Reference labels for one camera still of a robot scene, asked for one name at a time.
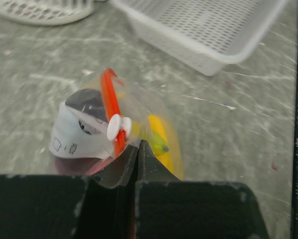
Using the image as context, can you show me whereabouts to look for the fake yellow banana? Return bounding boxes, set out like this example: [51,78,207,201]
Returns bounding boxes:
[148,115,174,173]

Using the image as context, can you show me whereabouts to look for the clear zip top bag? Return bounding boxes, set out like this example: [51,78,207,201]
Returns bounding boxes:
[49,68,184,179]

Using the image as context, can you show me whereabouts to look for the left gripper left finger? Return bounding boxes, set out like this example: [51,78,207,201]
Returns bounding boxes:
[0,146,138,239]

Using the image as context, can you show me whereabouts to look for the fake pink peach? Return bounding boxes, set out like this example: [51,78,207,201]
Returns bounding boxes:
[54,157,114,175]

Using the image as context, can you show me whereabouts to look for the white perforated tray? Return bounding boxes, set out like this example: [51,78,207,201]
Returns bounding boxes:
[112,0,287,76]

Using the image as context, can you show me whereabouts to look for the white dish rack basket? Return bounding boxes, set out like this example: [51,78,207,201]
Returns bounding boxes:
[0,0,94,26]

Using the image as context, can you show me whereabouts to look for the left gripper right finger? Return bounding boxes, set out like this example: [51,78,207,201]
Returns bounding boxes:
[135,141,269,239]

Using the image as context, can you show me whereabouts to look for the fake dark purple eggplant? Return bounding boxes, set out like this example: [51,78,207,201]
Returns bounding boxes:
[65,88,108,123]

